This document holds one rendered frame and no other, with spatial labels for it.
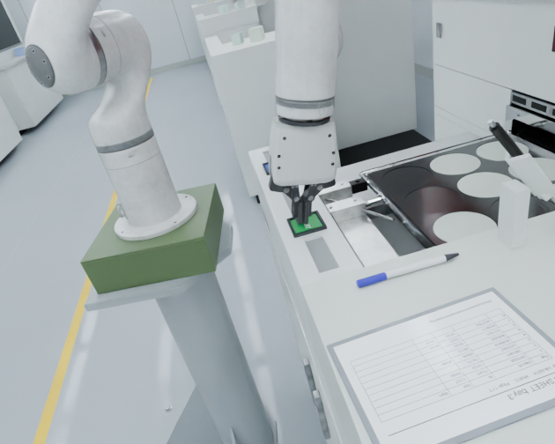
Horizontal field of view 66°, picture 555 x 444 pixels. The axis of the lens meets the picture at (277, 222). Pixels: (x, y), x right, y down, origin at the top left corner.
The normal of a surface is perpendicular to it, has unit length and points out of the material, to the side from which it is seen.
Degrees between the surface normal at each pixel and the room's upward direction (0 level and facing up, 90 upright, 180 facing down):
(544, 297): 0
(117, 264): 90
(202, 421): 90
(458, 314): 0
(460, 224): 0
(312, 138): 91
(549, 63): 90
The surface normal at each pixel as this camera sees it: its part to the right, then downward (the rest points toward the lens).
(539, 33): -0.96, 0.27
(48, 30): -0.24, 0.20
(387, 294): -0.21, -0.83
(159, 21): 0.19, 0.48
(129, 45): 0.84, 0.21
